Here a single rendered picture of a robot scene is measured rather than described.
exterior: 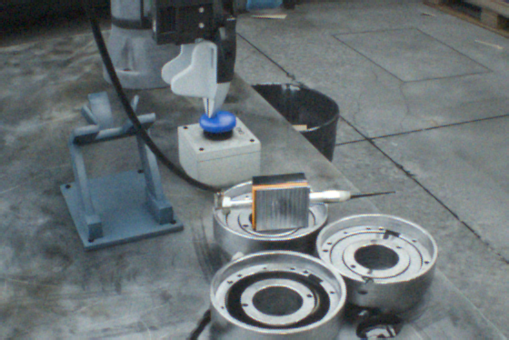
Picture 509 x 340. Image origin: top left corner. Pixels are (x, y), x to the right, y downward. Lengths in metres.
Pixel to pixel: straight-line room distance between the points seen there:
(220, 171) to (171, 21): 0.17
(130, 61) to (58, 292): 0.49
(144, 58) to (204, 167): 0.31
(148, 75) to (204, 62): 0.31
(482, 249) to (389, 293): 1.61
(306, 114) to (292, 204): 1.42
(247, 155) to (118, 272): 0.20
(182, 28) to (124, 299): 0.26
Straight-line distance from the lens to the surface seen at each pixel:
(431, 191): 2.44
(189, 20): 0.69
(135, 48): 1.03
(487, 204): 2.42
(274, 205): 0.63
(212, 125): 0.76
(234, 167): 0.76
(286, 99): 2.05
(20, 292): 0.64
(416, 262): 0.62
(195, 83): 0.73
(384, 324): 0.59
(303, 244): 0.62
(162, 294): 0.62
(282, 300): 0.59
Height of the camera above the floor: 1.18
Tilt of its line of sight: 28 degrees down
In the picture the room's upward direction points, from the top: straight up
